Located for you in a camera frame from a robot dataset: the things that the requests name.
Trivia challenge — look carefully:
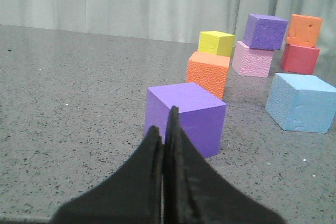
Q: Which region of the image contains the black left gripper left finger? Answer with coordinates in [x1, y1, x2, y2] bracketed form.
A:
[50, 126, 163, 223]

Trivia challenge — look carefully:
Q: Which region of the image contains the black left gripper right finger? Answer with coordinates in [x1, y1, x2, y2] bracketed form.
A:
[163, 106, 285, 223]

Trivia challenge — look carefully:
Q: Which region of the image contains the purple foam cube near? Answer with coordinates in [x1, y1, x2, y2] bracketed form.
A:
[144, 82, 227, 157]

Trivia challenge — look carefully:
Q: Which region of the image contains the orange textured foam cube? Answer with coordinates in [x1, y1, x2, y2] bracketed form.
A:
[186, 51, 230, 100]

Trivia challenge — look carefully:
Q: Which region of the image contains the light blue foam cube base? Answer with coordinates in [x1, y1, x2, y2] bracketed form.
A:
[265, 73, 335, 133]

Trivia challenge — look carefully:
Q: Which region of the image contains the pink foam cube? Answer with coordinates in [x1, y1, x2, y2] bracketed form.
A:
[232, 41, 274, 78]

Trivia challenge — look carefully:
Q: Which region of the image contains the yellow foam cube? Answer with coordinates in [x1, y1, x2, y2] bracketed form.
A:
[197, 31, 235, 57]

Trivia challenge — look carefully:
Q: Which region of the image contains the pink-red foam cube under orange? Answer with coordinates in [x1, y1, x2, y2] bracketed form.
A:
[281, 44, 320, 74]

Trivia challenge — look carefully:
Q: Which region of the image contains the purple foam cube stacked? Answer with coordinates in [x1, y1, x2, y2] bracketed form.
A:
[243, 14, 288, 51]

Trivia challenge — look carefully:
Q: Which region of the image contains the grey-green curtain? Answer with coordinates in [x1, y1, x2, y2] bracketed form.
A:
[0, 0, 336, 57]

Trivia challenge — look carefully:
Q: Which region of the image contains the orange foam cube stacked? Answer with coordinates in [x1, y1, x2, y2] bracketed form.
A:
[286, 14, 323, 47]

